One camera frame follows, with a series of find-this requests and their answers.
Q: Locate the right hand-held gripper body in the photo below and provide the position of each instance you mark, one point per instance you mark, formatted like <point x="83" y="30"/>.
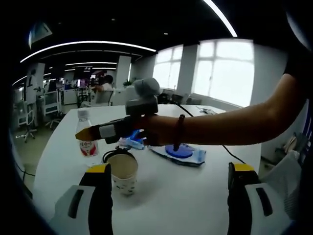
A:
<point x="143" y="105"/>

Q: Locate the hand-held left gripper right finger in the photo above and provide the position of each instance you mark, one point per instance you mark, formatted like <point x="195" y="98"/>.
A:
<point x="244" y="203"/>

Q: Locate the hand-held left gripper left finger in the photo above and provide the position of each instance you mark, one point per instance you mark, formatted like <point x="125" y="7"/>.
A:
<point x="97" y="200"/>

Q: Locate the blue tissue pack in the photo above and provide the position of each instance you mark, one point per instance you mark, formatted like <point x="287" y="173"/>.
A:
<point x="133" y="144"/>

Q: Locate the clear plastic water bottle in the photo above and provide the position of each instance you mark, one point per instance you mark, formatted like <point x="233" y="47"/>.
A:
<point x="85" y="147"/>

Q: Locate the white paper cup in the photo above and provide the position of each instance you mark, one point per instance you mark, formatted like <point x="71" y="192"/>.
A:
<point x="123" y="176"/>

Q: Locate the blue pouch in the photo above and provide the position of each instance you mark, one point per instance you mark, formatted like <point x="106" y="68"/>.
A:
<point x="195" y="157"/>

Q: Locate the person's right hand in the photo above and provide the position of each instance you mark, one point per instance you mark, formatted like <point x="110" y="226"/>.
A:
<point x="159" y="129"/>

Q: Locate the potted green plant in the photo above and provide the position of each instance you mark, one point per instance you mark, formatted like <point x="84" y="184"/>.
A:
<point x="128" y="83"/>

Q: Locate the white office chair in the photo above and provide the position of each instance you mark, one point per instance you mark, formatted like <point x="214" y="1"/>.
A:
<point x="52" y="105"/>
<point x="25" y="117"/>
<point x="105" y="98"/>

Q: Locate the narrow bright window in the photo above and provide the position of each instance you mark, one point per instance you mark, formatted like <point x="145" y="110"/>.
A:
<point x="168" y="68"/>

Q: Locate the white table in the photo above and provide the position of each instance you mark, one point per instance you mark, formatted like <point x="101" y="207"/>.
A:
<point x="171" y="195"/>

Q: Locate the long curved ceiling light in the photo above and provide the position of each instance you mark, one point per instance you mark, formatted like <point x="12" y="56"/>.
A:
<point x="85" y="43"/>

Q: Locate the wide bright window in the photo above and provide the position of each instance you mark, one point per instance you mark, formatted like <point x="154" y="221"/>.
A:
<point x="225" y="78"/>

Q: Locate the straight ceiling light strip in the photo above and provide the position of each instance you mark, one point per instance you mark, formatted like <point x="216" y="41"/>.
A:
<point x="220" y="16"/>

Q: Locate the ceiling air vent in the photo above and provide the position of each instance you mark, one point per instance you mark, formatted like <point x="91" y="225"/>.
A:
<point x="40" y="33"/>

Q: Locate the person's dark shirt sleeve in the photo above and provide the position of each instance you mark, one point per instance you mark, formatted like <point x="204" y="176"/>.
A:
<point x="298" y="44"/>

